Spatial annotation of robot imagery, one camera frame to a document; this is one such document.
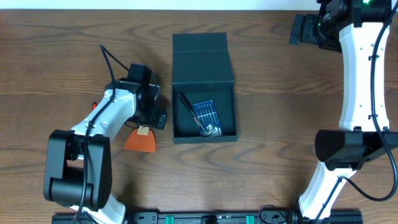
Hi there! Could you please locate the orange scraper wooden handle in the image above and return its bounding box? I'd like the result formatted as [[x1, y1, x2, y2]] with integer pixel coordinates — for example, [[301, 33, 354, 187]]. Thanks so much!
[[124, 126, 156, 153]]

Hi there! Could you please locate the blue drill bit case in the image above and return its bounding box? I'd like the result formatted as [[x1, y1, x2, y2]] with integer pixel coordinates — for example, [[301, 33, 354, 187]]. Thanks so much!
[[193, 100, 223, 137]]

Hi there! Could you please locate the black handled claw hammer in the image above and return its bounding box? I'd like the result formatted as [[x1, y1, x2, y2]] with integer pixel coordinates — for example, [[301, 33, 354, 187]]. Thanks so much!
[[177, 91, 214, 138]]

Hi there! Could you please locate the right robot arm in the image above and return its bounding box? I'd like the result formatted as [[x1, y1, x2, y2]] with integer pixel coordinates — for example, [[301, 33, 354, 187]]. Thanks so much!
[[287, 0, 397, 223]]

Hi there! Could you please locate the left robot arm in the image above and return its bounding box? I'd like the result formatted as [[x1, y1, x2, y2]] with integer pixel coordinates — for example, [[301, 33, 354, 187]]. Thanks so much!
[[44, 80, 167, 223]]

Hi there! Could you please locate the black open gift box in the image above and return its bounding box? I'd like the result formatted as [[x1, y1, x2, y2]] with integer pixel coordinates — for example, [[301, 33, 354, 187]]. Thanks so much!
[[172, 33, 238, 144]]

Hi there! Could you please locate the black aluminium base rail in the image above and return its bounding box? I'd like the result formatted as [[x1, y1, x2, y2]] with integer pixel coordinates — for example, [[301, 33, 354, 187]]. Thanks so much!
[[51, 210, 364, 224]]

